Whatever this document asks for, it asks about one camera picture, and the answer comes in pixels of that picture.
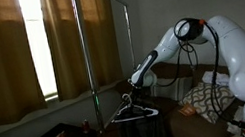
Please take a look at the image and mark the orange packet on sofa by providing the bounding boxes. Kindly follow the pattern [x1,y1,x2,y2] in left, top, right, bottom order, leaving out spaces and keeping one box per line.
[177,101,200,119]

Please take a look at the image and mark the metal garment rack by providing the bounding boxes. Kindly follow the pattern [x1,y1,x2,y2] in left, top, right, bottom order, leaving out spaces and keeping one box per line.
[70,0,153,137]

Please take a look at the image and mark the brown sofa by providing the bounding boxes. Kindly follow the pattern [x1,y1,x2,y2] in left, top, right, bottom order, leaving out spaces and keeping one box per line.
[111,48,245,137]

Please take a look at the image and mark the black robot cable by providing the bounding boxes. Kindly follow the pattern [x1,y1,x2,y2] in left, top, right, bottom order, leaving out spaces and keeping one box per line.
[144,7,245,137]

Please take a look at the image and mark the black clothes hanger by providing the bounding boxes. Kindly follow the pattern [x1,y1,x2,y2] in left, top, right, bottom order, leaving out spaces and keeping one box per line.
[124,94,158,116]
[110,95,148,119]

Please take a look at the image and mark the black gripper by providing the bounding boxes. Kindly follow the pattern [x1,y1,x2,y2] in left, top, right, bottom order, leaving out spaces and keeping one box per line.
[128,84,146,102]

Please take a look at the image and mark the bright window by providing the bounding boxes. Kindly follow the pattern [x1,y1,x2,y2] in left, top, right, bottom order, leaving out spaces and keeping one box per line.
[17,0,61,104]

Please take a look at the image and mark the white crumpled cloth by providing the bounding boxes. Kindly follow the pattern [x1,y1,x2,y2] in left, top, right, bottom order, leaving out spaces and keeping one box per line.
[200,67,232,91]

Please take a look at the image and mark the grey striped pillow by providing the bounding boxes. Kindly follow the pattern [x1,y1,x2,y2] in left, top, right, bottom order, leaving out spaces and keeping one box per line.
[149,72,197,106]

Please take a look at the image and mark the red can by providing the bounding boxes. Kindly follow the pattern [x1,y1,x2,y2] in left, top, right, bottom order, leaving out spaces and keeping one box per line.
[81,118,92,134]

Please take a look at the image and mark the wavy patterned pillow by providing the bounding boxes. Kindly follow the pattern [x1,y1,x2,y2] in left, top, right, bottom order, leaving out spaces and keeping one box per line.
[175,76,240,131]

